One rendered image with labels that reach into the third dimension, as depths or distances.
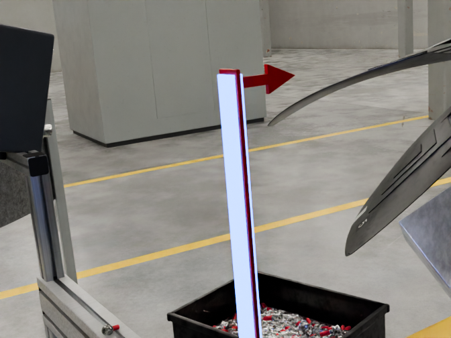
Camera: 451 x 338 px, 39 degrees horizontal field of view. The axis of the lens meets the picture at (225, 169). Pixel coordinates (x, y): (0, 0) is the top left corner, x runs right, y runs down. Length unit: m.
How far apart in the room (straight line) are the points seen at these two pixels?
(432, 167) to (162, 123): 6.27
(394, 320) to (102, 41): 4.78
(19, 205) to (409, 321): 1.59
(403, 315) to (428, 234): 2.07
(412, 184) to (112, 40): 6.06
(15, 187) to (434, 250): 2.03
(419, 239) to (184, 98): 6.46
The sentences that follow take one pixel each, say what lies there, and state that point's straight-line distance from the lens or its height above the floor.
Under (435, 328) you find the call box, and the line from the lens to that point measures 0.34.
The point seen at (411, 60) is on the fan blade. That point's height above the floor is 1.19.
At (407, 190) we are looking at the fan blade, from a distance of 0.84.
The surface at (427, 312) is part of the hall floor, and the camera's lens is 2.80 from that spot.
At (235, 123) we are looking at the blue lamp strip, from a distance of 0.49.
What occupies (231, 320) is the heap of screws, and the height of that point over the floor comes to 0.84.
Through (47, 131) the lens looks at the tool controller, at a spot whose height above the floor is 1.07.
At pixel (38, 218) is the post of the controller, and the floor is 0.96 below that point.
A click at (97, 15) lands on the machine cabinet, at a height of 1.35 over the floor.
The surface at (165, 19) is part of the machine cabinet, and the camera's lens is 6.99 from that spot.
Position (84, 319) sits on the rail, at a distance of 0.88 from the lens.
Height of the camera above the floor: 1.23
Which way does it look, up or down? 13 degrees down
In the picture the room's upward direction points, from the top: 5 degrees counter-clockwise
